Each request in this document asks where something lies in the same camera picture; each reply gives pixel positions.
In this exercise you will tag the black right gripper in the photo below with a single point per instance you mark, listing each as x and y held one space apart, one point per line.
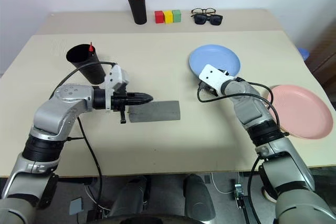
209 89

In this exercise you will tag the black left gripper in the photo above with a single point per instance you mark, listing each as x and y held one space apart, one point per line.
119 102

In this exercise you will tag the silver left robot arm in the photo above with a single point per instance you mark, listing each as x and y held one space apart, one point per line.
65 100

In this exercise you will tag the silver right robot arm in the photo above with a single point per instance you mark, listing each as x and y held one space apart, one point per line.
252 103

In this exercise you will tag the wide black cup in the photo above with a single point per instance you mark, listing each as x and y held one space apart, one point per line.
92 69

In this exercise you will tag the black framed clear glasses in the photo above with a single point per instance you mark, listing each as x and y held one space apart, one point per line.
203 11

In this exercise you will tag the grey rectangular block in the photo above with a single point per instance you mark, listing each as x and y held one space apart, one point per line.
157 111

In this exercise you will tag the blue plate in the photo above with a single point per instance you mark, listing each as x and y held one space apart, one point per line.
215 56

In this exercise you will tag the black sunglasses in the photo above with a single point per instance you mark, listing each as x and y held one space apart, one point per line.
200 20

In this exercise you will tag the red marker with pointed cap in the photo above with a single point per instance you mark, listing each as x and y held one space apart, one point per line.
90 48

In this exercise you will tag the green wooden block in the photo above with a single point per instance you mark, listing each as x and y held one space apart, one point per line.
177 16

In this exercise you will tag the yellow wooden block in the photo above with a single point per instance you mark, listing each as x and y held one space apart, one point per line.
168 17

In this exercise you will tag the red wooden block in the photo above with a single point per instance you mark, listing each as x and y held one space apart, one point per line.
159 17

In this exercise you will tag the tall black pen holder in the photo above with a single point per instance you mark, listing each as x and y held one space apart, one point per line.
137 11

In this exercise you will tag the pink plate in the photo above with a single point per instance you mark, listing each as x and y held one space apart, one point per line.
302 111

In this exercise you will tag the dark rounded shape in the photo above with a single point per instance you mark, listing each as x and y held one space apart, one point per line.
131 195
198 197

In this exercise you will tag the blue round container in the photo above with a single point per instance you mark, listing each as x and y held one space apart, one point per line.
304 54

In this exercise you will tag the green circuit board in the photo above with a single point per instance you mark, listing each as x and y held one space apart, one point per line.
238 190

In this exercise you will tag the brown wooden furniture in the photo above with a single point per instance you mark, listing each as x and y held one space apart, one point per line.
324 56

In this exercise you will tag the small grey box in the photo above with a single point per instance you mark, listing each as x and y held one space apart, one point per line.
76 206

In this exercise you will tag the black flat bar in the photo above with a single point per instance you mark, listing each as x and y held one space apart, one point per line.
244 211

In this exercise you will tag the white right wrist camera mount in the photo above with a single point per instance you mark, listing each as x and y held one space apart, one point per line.
211 77

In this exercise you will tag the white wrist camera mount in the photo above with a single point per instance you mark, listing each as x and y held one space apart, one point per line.
113 77
211 77

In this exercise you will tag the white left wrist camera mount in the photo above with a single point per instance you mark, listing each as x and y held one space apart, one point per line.
113 77

